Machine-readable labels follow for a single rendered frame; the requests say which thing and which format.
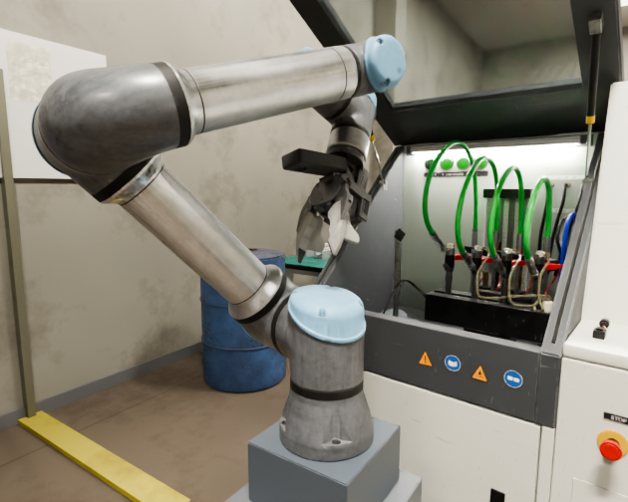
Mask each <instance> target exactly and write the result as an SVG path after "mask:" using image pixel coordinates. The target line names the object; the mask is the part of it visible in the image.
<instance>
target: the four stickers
mask: <svg viewBox="0 0 628 502"><path fill-rule="evenodd" d="M461 359H462V357H457V356H453V355H449V354H445V370H449V371H452V372H456V373H461ZM418 364H419V365H423V366H427V367H433V352H430V351H425V350H420V349H418ZM488 374H489V367H488V366H485V365H481V364H477V363H473V362H471V378H473V379H477V380H480V381H484V382H487V383H488ZM523 375H524V373H520V372H517V371H513V370H510V369H507V368H504V375H503V384H504V385H507V386H510V387H513V388H517V389H520V390H522V383H523Z"/></svg>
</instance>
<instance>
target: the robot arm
mask: <svg viewBox="0 0 628 502"><path fill-rule="evenodd" d="M405 71H406V57H405V52H404V50H403V47H402V46H401V44H400V43H399V41H398V40H397V39H396V38H394V37H392V36H390V35H380V36H377V37H370V38H369V39H368V40H366V41H363V42H360V43H355V44H348V45H341V46H334V47H327V48H320V49H313V48H311V47H306V48H304V49H302V50H301V51H300V52H293V53H286V54H280V55H273V56H266V57H259V58H252V59H246V60H239V61H232V62H225V63H219V64H212V65H205V66H198V67H191V68H185V69H176V68H175V67H174V66H172V65H171V64H170V63H168V62H156V63H148V64H138V65H126V66H114V67H103V68H93V69H85V70H80V71H75V72H72V73H69V74H66V75H64V76H62V77H60V78H59V79H57V80H56V81H55V82H54V83H52V84H51V85H50V86H49V87H48V89H47V90H46V92H45V93H44V95H43V97H42V99H41V101H40V102H39V104H38V105H37V107H36V109H35V110H34V112H33V116H32V122H31V132H32V138H33V141H34V143H35V146H36V148H37V150H38V152H39V153H40V155H41V156H42V157H43V159H44V160H45V161H46V162H47V163H48V164H49V165H50V166H52V167H53V168H54V169H56V170H57V171H59V172H61V173H63V174H65V175H68V176H70V177H71V178H72V179H73V180H74V181H75V182H77V183H78V184H79V185H80V186H81V187H82V188H84V189H85V190H86V191H87V192H88V193H89V194H91V195H92V196H93V197H94V198H95V199H96V200H98V201H99V202H100V203H102V204H119V205H120V206H121V207H123V208H124V209H125V210H126V211H127V212H128V213H129V214H130V215H131V216H132V217H133V218H134V219H135V220H136V221H137V222H139V223H140V224H141V225H142V226H143V227H144V228H145V229H146V230H148V231H149V232H150V233H151V234H152V235H153V236H154V237H156V238H157V239H158V240H159V241H160V242H161V243H162V244H163V245H165V246H166V247H167V248H168V249H169V250H170V251H171V252H173V253H174V254H175V255H176V256H177V257H178V258H179V259H180V260H182V261H183V262H184V263H185V264H186V265H187V266H188V267H190V268H191V269H192V270H193V271H194V272H195V273H196V274H197V275H199V276H200V277H201V278H202V279H203V280H204V281H205V282H207V283H208V284H209V285H210V286H211V287H212V288H213V289H214V290H216V291H217V292H218V293H219V294H220V295H221V296H222V297H224V298H225V299H226V300H227V301H228V302H229V304H228V311H229V314H230V316H231V317H232V318H234V319H235V320H236V321H237V322H238V323H239V324H240V326H241V327H242V329H243V330H244V331H245V332H246V334H247V335H248V336H250V337H251V338H252V339H254V340H255V341H257V342H259V343H262V344H264V345H266V346H268V347H270V348H271V349H273V350H275V351H276V352H278V353H280V354H281V355H283V356H285V357H286V358H288V359H289V360H290V390H289V393H288V396H287V399H286V402H285V405H284V408H283V411H282V415H281V418H280V423H279V436H280V440H281V443H282V444H283V446H284V447H285V448H286V449H287V450H288V451H290V452H291V453H293V454H294V455H296V456H299V457H301V458H304V459H307V460H312V461H318V462H338V461H344V460H348V459H352V458H354V457H357V456H359V455H361V454H362V453H364V452H365V451H367V450H368V449H369V447H370V446H371V445H372V443H373V440H374V421H373V418H372V415H371V412H370V408H369V405H368V403H367V400H366V397H365V394H364V337H365V331H366V321H365V318H364V305H363V303H362V301H361V300H360V298H359V297H358V296H357V295H355V294H354V293H352V292H350V291H348V290H345V289H342V288H339V287H329V286H328V285H308V286H303V287H300V288H299V287H298V286H296V285H295V284H294V283H293V282H292V281H291V280H290V279H289V278H288V277H287V276H286V275H285V273H284V272H282V270H281V269H280V268H279V267H277V266H276V265H263V264H262V263H261V262H260V261H259V260H258V259H257V258H256V257H255V256H254V255H253V254H252V253H251V252H250V251H249V250H248V249H247V248H246V247H245V246H244V245H243V244H242V243H241V242H240V241H239V240H238V238H237V237H236V236H235V235H234V234H233V233H232V232H231V231H230V230H229V229H228V228H227V227H226V226H225V225H224V224H223V223H222V222H221V221H220V220H219V219H218V218H217V217H216V216H215V215H214V214H213V213H212V212H211V211H210V210H209V209H208V208H207V207H206V206H205V205H204V204H203V203H202V202H201V201H200V200H199V199H198V198H197V197H196V196H195V195H194V194H193V193H192V192H191V191H190V190H189V189H188V188H187V187H186V186H185V185H184V184H183V183H182V182H181V181H180V180H179V179H178V178H177V177H176V176H175V175H174V174H173V173H172V172H171V171H170V170H169V169H168V168H167V167H166V166H165V165H164V164H163V162H162V153H163V152H166V151H169V150H173V149H176V148H180V147H184V146H188V145H190V144H191V142H192V140H193V138H194V136H195V135H197V134H201V133H205V132H209V131H213V130H218V129H222V128H226V127H230V126H238V125H242V124H246V123H250V122H254V121H258V120H263V119H267V118H271V117H275V116H279V115H284V114H288V113H292V112H296V111H300V110H304V109H309V108H312V109H314V110H315V111H316V112H317V113H318V114H319V115H320V116H321V117H323V118H324V119H325V120H326V121H327V122H328V123H330V124H331V125H332V128H331V132H330V137H329V140H328V144H327V148H326V153H324V152H319V151H314V150H310V149H305V148H297V149H294V150H292V151H291V152H289V153H286V154H284V155H282V157H281V159H282V167H283V169H284V170H289V171H296V172H302V173H309V174H315V175H322V176H323V177H321V178H319V182H318V183H316V185H315V186H314V187H313V189H312V191H311V193H310V196H308V199H307V201H306V203H305V204H304V206H303V208H302V210H301V212H300V215H299V219H298V224H297V229H296V232H297V235H296V261H297V262H298V263H300V264H301V262H302V260H303V257H304V255H305V253H306V249H308V250H312V251H316V252H321V251H323V249H324V247H325V242H324V240H323V238H322V236H321V230H322V227H323V223H324V222H326V223H327V224H328V225H330V227H329V233H330V236H329V239H328V245H329V247H330V250H331V253H332V255H333V256H334V257H335V256H336V255H337V254H338V252H339V250H340V248H341V245H342V243H343V240H345V241H348V242H351V243H354V244H358V243H359V235H358V234H357V232H356V231H355V230H354V228H353V227H352V225H354V224H358V223H361V222H362V219H363V220H364V221H365V222H367V221H368V216H369V210H370V205H371V200H372V196H371V195H370V194H369V193H367V192H366V189H367V184H368V179H369V174H370V172H369V171H368V170H367V169H366V168H364V163H365V162H366V159H367V154H368V149H369V144H370V138H371V133H372V128H373V123H374V120H375V118H376V106H377V98H376V95H375V93H378V92H379V93H381V92H384V91H385V90H387V89H390V88H393V87H395V86H396V85H397V84H398V83H399V82H400V81H401V80H402V78H403V76H404V74H405ZM366 201H367V202H368V207H367V212H366V214H365V213H364V207H365V202H366ZM317 212H319V214H320V215H321V216H322V217H324V220H323V219H322V217H321V216H316V215H317ZM323 221H324V222H323Z"/></svg>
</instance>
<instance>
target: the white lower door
mask: <svg viewBox="0 0 628 502"><path fill-rule="evenodd" d="M364 394H365V397H366V400H367V403H368V405H369V408H370V412H371V415H372V416H373V417H376V418H379V419H382V420H385V421H388V422H391V423H394V424H397V425H400V426H401V434H400V467H399V469H401V470H404V471H406V472H409V473H412V474H414V475H417V476H419V477H422V502H535V498H536V486H537V473H538V461H539V448H540V436H541V424H538V423H536V422H532V421H529V420H525V419H522V418H519V417H516V416H513V415H509V414H506V413H503V412H500V411H496V410H493V409H490V408H487V407H484V406H480V405H477V404H474V403H471V402H468V401H464V400H461V399H458V398H455V397H452V396H448V395H445V394H442V393H439V392H436V391H432V390H429V389H426V388H423V387H420V386H416V385H413V384H410V383H407V382H404V381H400V380H397V379H394V378H391V377H388V376H382V375H379V374H376V373H373V372H369V371H366V370H364Z"/></svg>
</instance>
